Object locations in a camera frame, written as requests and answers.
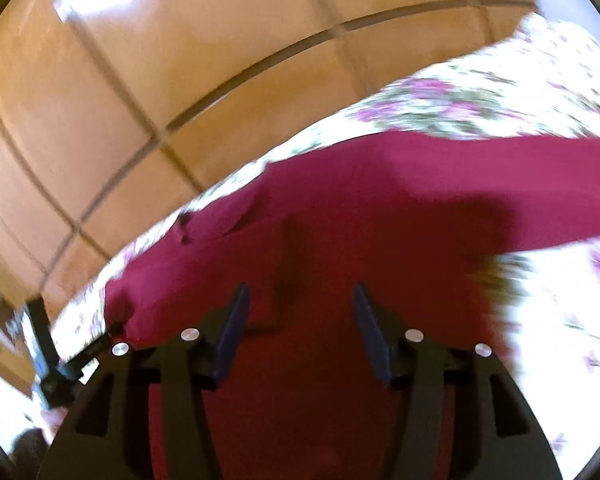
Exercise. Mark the magenta cloth garment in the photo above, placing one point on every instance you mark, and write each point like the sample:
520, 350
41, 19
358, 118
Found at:
360, 220

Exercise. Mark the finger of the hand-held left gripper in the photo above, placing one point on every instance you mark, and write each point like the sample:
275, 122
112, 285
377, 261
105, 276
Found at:
40, 330
92, 347

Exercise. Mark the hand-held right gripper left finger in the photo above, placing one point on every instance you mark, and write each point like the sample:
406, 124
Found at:
230, 332

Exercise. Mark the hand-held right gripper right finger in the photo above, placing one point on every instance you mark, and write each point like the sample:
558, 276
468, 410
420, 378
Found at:
372, 335

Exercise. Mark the floral bed sheet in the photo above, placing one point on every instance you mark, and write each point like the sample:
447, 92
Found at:
505, 95

